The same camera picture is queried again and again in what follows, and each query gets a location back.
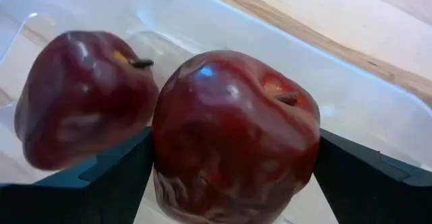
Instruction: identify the clear plastic container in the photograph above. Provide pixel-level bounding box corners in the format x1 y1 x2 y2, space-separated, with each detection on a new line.
0 0 432 224

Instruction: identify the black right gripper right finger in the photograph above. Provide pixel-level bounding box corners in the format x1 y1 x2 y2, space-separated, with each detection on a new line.
313 128 432 224

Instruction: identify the dark red apple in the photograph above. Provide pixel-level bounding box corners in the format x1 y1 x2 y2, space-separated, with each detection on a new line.
151 50 321 224
13 30 160 171

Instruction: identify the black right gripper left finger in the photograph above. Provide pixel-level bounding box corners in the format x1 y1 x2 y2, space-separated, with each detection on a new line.
0 126 155 224

